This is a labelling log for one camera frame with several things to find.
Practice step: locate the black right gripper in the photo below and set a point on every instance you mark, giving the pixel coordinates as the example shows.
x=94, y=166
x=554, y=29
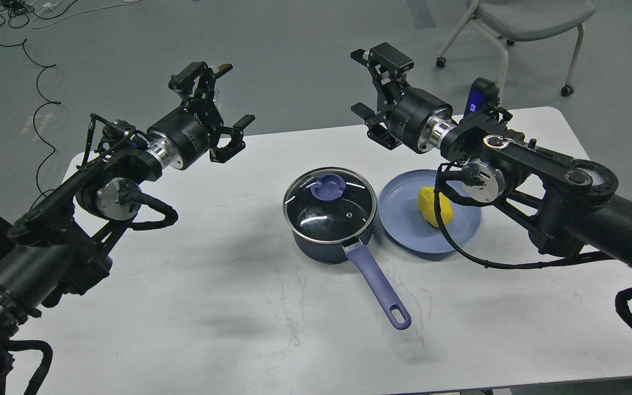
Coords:
x=416, y=117

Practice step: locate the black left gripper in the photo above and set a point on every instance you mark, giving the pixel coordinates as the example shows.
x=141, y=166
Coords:
x=195, y=127

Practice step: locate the glass pot lid purple knob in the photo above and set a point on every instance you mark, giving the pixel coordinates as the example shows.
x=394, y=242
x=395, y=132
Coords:
x=329, y=205

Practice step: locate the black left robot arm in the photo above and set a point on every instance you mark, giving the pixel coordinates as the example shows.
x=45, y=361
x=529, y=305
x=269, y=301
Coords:
x=62, y=244

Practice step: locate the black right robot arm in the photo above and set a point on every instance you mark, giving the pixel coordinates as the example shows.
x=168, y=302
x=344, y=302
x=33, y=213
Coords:
x=568, y=206

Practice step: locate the yellow potato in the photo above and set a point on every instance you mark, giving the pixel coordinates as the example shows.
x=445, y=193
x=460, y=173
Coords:
x=426, y=200

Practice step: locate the grey office chair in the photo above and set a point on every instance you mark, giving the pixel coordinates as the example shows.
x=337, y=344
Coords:
x=504, y=23

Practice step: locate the dark blue saucepan purple handle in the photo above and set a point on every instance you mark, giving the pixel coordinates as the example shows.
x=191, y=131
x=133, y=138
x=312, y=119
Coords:
x=356, y=250

